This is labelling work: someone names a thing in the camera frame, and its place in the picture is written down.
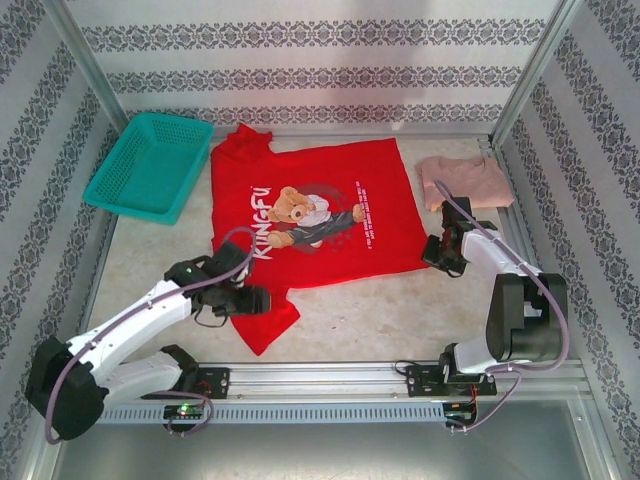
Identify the aluminium side rail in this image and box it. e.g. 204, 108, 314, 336
492, 142, 569, 361
69, 212, 121, 364

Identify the red bear print t-shirt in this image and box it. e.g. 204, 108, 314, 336
209, 123, 432, 357

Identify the grey slotted cable duct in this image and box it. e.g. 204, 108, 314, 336
67, 402, 476, 426

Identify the small circuit board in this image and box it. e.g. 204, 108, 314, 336
442, 401, 479, 427
164, 403, 206, 420

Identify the left gripper thin black cable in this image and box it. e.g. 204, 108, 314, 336
192, 303, 230, 330

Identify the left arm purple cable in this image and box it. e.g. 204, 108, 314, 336
45, 226, 259, 445

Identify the folded pink t-shirt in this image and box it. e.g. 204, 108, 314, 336
418, 155, 517, 213

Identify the grey metal panel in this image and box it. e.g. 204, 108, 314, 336
49, 424, 606, 480

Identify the teal plastic basket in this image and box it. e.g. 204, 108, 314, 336
82, 111, 217, 227

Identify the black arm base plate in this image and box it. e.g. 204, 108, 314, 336
404, 364, 499, 399
139, 367, 231, 400

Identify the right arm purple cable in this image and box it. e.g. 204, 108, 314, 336
433, 178, 571, 434

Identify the aluminium frame post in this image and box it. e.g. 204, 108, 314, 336
488, 0, 587, 147
39, 0, 132, 134

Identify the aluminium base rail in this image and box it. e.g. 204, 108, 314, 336
47, 360, 587, 401

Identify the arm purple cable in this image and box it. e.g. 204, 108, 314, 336
433, 178, 571, 434
45, 226, 259, 445

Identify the aluminium back beam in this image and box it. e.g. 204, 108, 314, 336
212, 130, 494, 144

